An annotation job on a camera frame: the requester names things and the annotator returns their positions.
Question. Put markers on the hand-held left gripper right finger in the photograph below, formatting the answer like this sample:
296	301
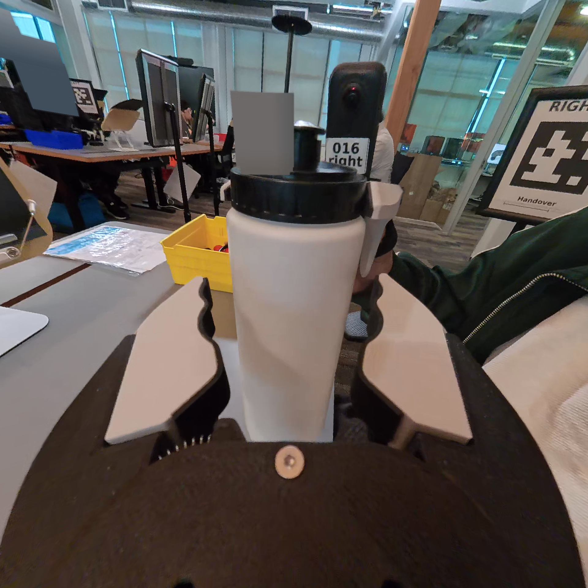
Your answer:
413	367

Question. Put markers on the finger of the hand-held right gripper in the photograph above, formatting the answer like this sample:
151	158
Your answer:
383	200

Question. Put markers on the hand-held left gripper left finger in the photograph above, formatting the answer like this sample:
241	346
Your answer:
170	367

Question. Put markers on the yellow plastic bin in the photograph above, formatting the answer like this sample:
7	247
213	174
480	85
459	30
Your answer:
193	262

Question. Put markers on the white bottle black lid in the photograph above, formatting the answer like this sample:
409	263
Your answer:
289	298

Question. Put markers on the person's right forearm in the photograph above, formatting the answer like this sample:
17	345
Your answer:
482	275

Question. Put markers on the grey desk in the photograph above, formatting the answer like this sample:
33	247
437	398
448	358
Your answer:
69	344

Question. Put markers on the wooden background desk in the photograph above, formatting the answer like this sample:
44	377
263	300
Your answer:
92	154

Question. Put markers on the person's right hand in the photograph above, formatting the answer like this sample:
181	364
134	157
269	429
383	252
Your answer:
381	266

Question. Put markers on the brown cardboard box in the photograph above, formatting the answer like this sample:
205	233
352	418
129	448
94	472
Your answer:
422	183

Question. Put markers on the wooden pillar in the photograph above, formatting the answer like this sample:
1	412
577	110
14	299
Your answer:
413	69

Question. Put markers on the black pole with round top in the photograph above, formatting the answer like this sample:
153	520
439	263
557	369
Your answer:
289	23

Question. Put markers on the blue white printed sheet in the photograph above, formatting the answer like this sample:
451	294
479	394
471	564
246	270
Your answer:
105	248

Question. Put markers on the black computer monitor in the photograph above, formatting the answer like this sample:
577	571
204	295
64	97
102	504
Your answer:
204	110
158	101

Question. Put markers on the white monitor base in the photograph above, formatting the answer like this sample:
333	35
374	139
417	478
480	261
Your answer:
18	328

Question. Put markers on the framed marker sign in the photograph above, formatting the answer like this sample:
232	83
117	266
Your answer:
542	160
86	97

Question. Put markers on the wooden screen holder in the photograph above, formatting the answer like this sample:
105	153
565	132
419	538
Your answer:
41	220

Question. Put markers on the beige cardboard panel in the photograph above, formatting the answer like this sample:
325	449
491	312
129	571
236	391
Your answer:
120	117

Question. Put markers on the blue plastic bin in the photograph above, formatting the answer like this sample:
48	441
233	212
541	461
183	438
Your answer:
53	139

